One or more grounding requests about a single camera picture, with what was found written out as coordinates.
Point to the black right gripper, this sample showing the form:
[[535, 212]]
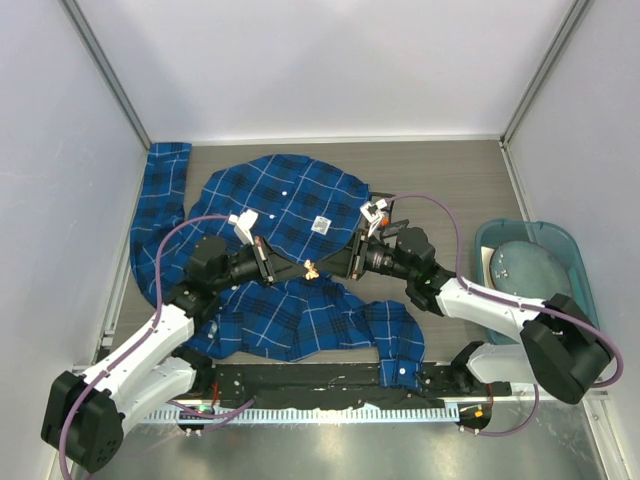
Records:
[[350, 261]]

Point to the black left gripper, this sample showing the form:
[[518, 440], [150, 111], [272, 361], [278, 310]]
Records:
[[272, 266]]

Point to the silver blue leaf brooch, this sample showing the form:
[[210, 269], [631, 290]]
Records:
[[311, 272]]

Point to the blue plaid shirt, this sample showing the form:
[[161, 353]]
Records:
[[308, 210]]

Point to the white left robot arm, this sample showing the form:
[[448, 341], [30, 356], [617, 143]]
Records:
[[89, 414]]

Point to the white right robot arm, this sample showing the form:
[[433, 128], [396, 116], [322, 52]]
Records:
[[554, 345]]

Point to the round blue plate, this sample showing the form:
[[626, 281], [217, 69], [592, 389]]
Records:
[[526, 269]]

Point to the teal plastic bin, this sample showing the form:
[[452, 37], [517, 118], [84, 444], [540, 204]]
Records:
[[549, 236]]

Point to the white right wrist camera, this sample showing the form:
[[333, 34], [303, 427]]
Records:
[[374, 212]]

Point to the small black tilted frame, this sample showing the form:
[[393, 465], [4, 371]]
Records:
[[392, 229]]

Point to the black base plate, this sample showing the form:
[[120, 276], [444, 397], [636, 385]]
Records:
[[336, 386]]

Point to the white slotted cable duct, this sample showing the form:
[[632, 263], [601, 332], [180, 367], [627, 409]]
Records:
[[366, 414]]

